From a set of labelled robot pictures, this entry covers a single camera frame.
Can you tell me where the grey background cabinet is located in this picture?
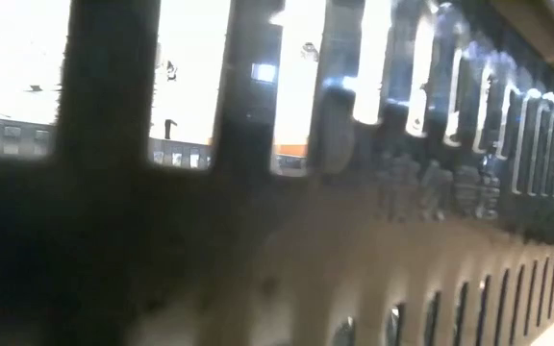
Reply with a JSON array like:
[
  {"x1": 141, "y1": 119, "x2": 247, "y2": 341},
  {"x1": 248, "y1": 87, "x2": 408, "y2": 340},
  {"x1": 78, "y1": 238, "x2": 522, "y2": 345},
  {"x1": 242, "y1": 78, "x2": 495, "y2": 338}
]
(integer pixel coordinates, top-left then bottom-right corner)
[{"x1": 0, "y1": 113, "x2": 214, "y2": 170}]

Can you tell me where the black slotted plastic basket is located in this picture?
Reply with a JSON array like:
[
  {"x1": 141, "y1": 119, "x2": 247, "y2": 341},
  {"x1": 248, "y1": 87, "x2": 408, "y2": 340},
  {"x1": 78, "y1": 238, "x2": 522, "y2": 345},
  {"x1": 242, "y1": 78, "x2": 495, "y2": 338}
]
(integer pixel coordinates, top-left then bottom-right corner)
[{"x1": 0, "y1": 0, "x2": 554, "y2": 346}]

